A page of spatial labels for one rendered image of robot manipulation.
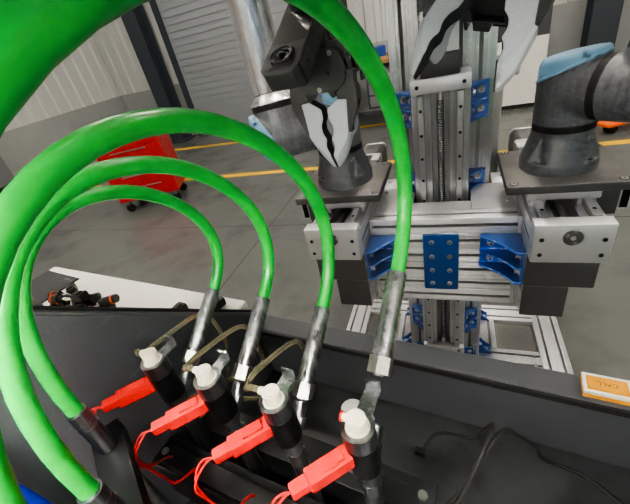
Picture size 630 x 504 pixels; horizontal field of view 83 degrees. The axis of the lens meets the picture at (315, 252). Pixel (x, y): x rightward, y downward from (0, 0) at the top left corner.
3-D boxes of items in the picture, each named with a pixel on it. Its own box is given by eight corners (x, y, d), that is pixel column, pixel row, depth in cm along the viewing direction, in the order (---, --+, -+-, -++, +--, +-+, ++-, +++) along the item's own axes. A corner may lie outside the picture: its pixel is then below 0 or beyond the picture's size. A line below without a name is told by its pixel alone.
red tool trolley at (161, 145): (125, 215, 421) (86, 142, 376) (137, 200, 460) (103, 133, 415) (183, 201, 421) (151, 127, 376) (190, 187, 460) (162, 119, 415)
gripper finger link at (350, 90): (365, 128, 45) (356, 50, 41) (361, 131, 44) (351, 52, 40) (331, 130, 48) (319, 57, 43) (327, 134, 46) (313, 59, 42)
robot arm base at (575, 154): (514, 155, 89) (518, 114, 84) (587, 149, 84) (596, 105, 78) (523, 179, 77) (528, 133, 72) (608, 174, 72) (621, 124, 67)
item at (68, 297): (134, 300, 79) (122, 280, 77) (93, 334, 72) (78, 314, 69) (75, 287, 90) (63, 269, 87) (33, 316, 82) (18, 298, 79)
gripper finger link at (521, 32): (529, 112, 35) (536, 24, 36) (534, 77, 30) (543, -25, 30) (493, 116, 36) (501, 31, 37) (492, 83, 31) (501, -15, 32)
